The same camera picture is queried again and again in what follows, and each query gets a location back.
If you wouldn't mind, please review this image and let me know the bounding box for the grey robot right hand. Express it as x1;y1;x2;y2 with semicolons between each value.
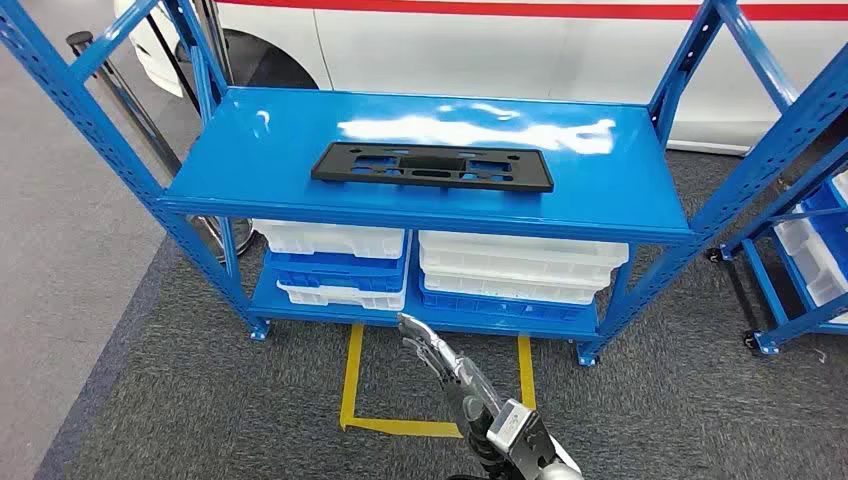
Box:
396;313;506;439

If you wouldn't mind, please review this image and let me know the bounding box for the black plastic plate frame part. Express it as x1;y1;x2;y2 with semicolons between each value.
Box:
309;141;555;194

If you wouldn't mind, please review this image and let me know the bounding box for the blue metal shelf rack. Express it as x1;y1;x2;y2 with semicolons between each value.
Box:
0;0;848;369
705;135;848;357

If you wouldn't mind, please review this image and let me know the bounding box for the yellow floor tape outline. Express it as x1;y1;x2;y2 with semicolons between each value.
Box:
339;323;538;439

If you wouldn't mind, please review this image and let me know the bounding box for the blue plastic bin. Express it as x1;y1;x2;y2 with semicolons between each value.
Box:
418;274;589;324
802;177;848;273
263;248;408;294

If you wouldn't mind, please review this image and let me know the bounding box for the white car with red stripe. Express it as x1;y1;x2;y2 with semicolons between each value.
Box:
112;0;848;157

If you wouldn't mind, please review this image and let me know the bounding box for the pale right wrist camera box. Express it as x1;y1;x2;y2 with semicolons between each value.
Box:
486;399;554;462

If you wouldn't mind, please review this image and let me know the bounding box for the chrome stanchion post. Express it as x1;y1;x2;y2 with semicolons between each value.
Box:
195;0;234;87
66;31;258;261

